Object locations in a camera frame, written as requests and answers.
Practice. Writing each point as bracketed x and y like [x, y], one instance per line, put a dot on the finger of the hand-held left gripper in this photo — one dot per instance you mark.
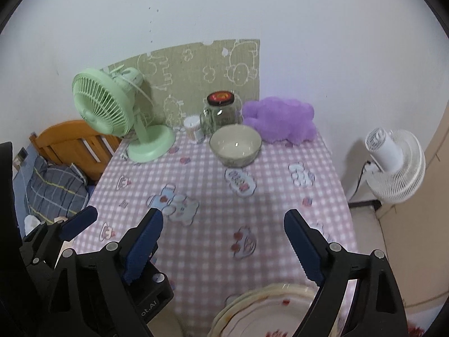
[79, 223]

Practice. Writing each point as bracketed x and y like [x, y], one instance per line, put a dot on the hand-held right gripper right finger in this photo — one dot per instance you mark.
[307, 249]

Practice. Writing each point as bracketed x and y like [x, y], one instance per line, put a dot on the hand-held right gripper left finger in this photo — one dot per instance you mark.
[142, 249]

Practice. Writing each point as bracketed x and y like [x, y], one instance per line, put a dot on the yellow floral plate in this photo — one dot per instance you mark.
[279, 286]

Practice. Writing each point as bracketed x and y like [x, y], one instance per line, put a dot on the red floral scalloped plate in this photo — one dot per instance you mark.
[259, 319]

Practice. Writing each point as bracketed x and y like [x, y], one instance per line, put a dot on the floral ceramic bowl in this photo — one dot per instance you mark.
[235, 145]

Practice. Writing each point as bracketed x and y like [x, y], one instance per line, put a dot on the person's left forearm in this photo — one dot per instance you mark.
[8, 252]

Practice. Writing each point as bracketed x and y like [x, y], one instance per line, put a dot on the grey plaid pillow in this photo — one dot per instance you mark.
[52, 189]

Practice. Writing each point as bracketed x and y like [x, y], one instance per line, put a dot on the black threshold strip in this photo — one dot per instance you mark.
[364, 205]

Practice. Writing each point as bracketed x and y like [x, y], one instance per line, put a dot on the pink checkered tablecloth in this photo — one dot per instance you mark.
[217, 238]

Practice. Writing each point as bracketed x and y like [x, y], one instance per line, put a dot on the wooden chair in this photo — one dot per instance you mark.
[66, 137]

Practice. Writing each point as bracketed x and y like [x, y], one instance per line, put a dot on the beige door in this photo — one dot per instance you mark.
[421, 252]

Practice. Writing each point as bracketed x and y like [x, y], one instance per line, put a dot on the green desk fan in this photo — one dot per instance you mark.
[101, 105]

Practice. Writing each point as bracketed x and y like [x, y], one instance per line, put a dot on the white standing fan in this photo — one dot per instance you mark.
[396, 168]

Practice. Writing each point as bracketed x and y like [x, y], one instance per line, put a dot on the small white swab container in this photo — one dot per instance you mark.
[193, 128]

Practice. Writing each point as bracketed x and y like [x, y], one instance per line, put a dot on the purple plush toy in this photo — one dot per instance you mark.
[280, 119]

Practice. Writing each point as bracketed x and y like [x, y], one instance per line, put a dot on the glass jar with dark lid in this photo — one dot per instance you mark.
[221, 116]

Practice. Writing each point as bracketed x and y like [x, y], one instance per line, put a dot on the green cartoon wall sheet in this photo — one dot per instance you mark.
[196, 66]

